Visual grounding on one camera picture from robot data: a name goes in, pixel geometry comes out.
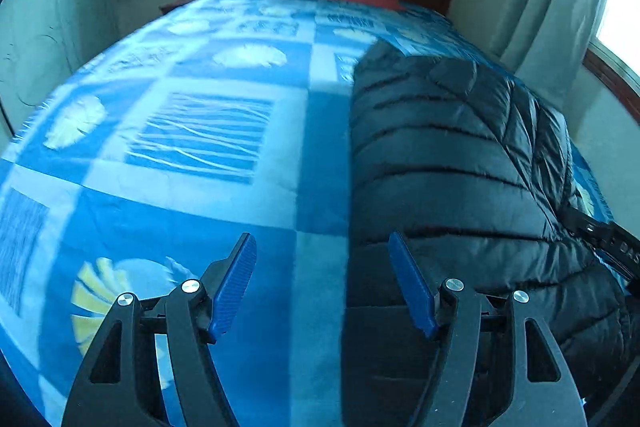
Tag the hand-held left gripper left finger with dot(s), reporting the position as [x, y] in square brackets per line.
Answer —
[232, 289]

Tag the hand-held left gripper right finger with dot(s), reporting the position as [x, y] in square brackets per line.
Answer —
[414, 289]

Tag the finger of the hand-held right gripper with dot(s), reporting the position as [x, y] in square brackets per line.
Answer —
[587, 227]

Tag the black puffer jacket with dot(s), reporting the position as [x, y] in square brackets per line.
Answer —
[440, 157]

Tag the blue patterned bedspread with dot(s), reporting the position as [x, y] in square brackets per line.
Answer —
[200, 132]

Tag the long grey curtain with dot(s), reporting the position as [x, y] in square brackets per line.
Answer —
[545, 7]

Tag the wardrobe with circle-patterned door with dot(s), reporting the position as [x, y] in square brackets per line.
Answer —
[50, 32]

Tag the bright window with brown frame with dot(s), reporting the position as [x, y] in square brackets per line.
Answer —
[622, 17]

